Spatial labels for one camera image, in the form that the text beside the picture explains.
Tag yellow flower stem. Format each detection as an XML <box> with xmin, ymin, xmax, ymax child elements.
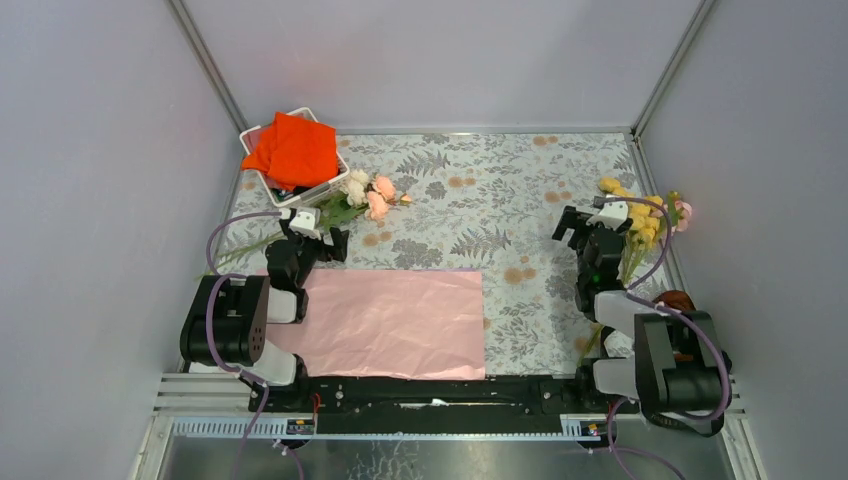
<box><xmin>579</xmin><ymin>177</ymin><xmax>662</xmax><ymax>362</ymax></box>

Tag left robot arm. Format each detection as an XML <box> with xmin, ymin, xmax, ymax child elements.
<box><xmin>179</xmin><ymin>227</ymin><xmax>350</xmax><ymax>411</ymax></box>

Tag brown cloth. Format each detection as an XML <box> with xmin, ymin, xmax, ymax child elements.
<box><xmin>654</xmin><ymin>290</ymin><xmax>696</xmax><ymax>312</ymax></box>

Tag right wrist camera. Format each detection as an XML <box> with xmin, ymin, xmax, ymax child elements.
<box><xmin>586</xmin><ymin>197</ymin><xmax>629</xmax><ymax>233</ymax></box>

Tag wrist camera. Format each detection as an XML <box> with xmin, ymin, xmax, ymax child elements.
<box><xmin>586</xmin><ymin>197</ymin><xmax>629</xmax><ymax>233</ymax></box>
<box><xmin>288</xmin><ymin>207</ymin><xmax>322</xmax><ymax>240</ymax></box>

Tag pink white rose stems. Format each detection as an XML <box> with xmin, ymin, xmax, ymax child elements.
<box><xmin>206</xmin><ymin>169</ymin><xmax>412</xmax><ymax>275</ymax></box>

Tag orange cloth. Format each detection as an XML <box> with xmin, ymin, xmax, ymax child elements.
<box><xmin>241</xmin><ymin>112</ymin><xmax>339</xmax><ymax>190</ymax></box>

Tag pink flower stem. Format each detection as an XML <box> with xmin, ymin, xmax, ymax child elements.
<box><xmin>666</xmin><ymin>190</ymin><xmax>693</xmax><ymax>233</ymax></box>

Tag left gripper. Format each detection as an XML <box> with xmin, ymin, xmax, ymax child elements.
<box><xmin>278</xmin><ymin>220</ymin><xmax>347</xmax><ymax>289</ymax></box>

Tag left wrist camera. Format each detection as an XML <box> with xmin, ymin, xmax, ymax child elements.
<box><xmin>288</xmin><ymin>207</ymin><xmax>322</xmax><ymax>240</ymax></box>

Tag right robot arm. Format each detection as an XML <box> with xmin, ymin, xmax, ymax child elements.
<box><xmin>552</xmin><ymin>199</ymin><xmax>732</xmax><ymax>437</ymax></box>

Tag floral table cloth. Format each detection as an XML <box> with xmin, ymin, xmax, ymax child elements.
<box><xmin>211</xmin><ymin>132</ymin><xmax>674</xmax><ymax>379</ymax></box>

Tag white plastic basket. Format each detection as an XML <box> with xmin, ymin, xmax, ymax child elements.
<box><xmin>239</xmin><ymin>107</ymin><xmax>350</xmax><ymax>208</ymax></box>

